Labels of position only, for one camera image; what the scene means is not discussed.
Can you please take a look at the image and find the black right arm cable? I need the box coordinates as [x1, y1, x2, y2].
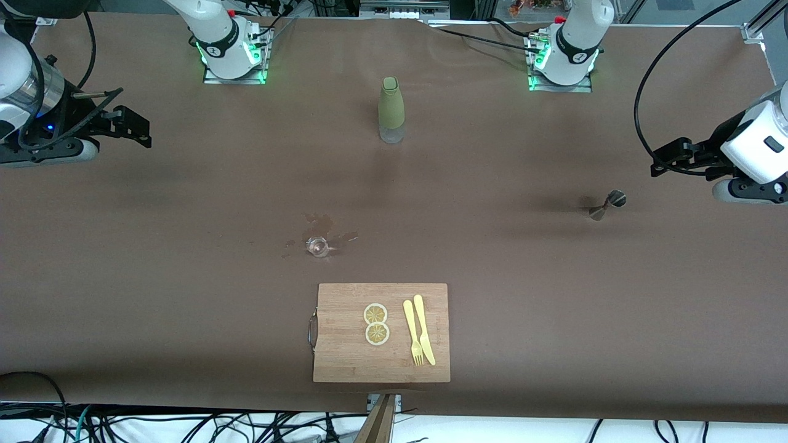
[74, 9, 99, 90]

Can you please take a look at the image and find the black cable on table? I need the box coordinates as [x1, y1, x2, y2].
[429, 25, 533, 50]

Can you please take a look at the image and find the steel double jigger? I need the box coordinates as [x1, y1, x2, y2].
[588, 190, 627, 221]

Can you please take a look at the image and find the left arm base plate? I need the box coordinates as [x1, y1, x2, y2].
[528, 34, 593, 93]

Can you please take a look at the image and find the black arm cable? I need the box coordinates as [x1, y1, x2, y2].
[634, 0, 742, 179]
[74, 9, 99, 90]

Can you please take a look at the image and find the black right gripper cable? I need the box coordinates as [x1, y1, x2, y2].
[15, 52, 124, 151]

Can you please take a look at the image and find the black floor cable bundle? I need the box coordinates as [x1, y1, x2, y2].
[0, 371, 432, 443]

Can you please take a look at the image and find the aluminium profile frame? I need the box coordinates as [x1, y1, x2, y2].
[742, 0, 788, 44]

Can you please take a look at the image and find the green sleeved glass bottle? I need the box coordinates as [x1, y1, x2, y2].
[378, 76, 406, 145]

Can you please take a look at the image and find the brown table cover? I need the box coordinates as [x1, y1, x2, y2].
[0, 12, 788, 425]

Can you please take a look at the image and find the yellow plastic knife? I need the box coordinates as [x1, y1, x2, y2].
[413, 294, 436, 366]

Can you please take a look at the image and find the bamboo cutting board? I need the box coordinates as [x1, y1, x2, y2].
[308, 283, 451, 383]

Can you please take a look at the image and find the wooden beam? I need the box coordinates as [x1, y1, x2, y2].
[356, 394, 398, 443]

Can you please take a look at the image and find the yellow plastic fork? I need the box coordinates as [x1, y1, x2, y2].
[403, 300, 425, 367]

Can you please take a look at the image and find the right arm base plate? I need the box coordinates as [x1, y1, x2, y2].
[203, 28, 270, 85]

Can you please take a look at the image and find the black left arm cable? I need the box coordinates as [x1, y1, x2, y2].
[634, 0, 742, 179]

